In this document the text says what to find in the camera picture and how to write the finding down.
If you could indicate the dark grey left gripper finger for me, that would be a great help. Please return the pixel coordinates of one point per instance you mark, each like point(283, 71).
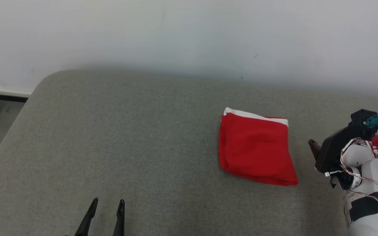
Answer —
point(119, 223)
point(87, 223)

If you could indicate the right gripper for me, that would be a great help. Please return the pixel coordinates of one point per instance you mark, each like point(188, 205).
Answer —
point(336, 147)

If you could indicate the red shorts with number print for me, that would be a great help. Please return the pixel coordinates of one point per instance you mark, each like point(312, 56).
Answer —
point(258, 154)

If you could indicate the grey fabric sofa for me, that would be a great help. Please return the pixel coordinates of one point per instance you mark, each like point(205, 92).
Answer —
point(143, 147)

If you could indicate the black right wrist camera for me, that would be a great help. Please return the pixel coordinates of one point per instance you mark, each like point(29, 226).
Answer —
point(359, 118)

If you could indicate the teal right camera connector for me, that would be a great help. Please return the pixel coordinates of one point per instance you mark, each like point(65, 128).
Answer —
point(372, 120)

